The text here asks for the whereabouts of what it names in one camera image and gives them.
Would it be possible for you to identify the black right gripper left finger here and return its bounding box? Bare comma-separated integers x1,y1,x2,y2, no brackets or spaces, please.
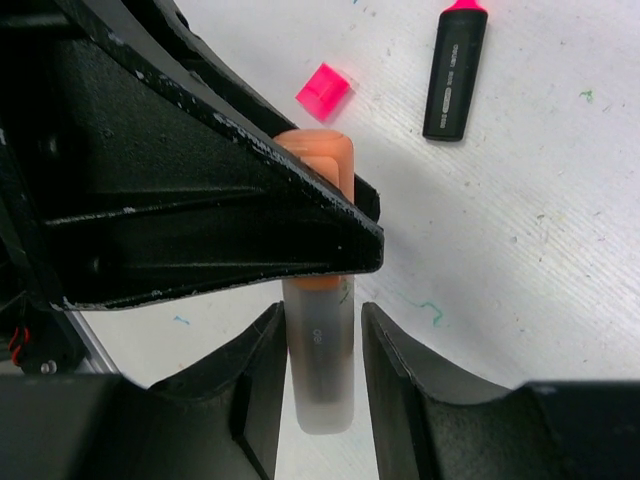
147,303,287,479

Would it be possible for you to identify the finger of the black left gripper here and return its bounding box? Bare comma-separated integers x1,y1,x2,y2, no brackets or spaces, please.
1,1,384,311
149,0,381,221

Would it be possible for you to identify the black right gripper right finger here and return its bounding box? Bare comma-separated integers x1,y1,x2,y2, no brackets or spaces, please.
361,302,545,479

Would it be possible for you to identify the pink highlighter cap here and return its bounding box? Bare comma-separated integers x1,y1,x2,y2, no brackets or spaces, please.
295,62,358,123

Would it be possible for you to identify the black pink highlighter pen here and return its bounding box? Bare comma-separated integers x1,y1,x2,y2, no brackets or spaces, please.
422,1,488,142

